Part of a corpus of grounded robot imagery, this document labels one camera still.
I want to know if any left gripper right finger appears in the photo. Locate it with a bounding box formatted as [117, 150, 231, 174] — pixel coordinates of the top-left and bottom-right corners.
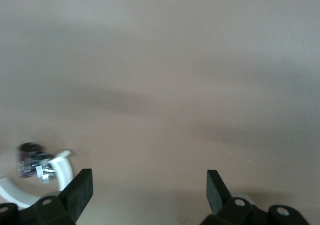
[199, 169, 311, 225]

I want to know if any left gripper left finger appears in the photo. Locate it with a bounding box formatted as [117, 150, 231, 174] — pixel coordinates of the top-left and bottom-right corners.
[0, 168, 94, 225]

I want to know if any white curved pipe clamp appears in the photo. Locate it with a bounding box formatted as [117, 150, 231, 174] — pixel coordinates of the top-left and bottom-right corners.
[0, 149, 74, 210]

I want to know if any brown cylinder capacitor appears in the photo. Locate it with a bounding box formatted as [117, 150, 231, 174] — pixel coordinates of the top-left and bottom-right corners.
[16, 141, 42, 179]

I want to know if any brown table cover sheet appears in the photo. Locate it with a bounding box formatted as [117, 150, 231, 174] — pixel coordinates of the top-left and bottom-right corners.
[0, 0, 320, 225]

